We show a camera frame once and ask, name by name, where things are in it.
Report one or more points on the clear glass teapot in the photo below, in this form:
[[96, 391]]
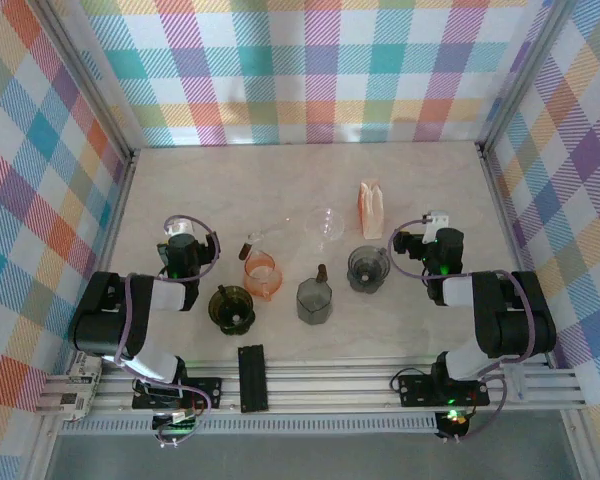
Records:
[[245, 251]]

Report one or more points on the grey transparent dripper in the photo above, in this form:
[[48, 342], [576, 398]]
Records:
[[367, 270]]

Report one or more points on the clear glass dripper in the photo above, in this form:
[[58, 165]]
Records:
[[325, 225]]

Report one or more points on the grey glass pitcher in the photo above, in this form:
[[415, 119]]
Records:
[[314, 302]]

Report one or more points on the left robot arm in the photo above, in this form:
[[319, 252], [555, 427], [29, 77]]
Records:
[[100, 320]]

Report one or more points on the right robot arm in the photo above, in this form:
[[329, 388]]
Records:
[[510, 320]]

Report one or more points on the olive green dripper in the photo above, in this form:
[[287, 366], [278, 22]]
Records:
[[231, 310]]

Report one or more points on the stacked white paper filters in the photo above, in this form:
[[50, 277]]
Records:
[[373, 207]]

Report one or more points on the orange glass server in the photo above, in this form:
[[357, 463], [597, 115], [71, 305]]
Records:
[[262, 277]]

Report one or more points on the black flat bar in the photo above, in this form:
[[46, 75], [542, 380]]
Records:
[[252, 379]]

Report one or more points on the white barcode label block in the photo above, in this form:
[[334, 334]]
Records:
[[75, 387]]

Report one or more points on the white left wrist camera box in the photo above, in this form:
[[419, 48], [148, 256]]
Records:
[[179, 228]]

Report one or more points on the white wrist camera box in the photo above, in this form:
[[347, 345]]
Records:
[[436, 219], [179, 228]]

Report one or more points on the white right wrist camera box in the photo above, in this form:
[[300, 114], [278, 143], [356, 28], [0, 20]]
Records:
[[436, 219]]

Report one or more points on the aluminium right side rail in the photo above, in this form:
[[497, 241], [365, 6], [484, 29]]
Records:
[[505, 220]]

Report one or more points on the aluminium rail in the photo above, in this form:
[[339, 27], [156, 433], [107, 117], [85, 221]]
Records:
[[330, 387], [505, 220], [122, 200]]

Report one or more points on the aluminium left side rail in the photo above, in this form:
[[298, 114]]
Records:
[[122, 200]]

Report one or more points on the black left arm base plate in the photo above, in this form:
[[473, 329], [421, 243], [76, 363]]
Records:
[[207, 392]]

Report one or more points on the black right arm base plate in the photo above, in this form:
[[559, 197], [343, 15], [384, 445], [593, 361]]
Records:
[[415, 390]]

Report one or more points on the aluminium front rail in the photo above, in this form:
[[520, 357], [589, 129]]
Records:
[[330, 387]]

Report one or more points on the aluminium right corner post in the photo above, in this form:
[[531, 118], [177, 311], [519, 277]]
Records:
[[527, 65]]

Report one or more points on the aluminium corner post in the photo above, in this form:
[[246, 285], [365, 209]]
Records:
[[527, 65], [80, 75]]

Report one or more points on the aluminium left corner post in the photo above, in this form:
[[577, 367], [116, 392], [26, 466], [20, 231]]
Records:
[[80, 75]]

